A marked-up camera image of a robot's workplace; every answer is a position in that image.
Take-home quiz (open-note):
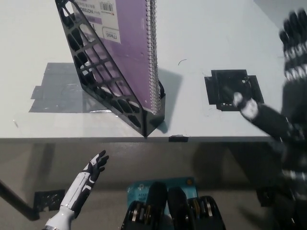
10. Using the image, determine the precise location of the black table leg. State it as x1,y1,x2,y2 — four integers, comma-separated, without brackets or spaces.
0,178,40,221

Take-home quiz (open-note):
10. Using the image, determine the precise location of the large black tape patch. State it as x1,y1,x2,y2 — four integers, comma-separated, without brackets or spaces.
204,69,265,112

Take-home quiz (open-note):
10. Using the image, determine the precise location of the black floor tape patch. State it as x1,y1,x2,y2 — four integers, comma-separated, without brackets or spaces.
33,189,66,212
256,188,278,207

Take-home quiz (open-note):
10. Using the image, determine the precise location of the purple spiral notebook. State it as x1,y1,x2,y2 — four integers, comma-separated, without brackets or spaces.
73,0,162,116

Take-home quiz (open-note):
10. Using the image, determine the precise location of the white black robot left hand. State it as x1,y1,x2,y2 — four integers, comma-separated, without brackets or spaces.
59,150,110,215

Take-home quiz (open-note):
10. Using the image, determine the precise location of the grey tape patch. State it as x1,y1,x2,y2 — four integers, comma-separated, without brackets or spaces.
28,62,115,113

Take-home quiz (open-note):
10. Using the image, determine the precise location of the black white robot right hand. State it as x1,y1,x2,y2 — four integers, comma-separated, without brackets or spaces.
233,8,307,179

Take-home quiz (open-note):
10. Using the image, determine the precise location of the teal printed box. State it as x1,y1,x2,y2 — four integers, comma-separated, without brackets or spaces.
126,176,199,213

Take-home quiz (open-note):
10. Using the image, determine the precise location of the black mesh magazine stand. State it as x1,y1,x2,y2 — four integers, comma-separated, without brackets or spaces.
54,0,167,139

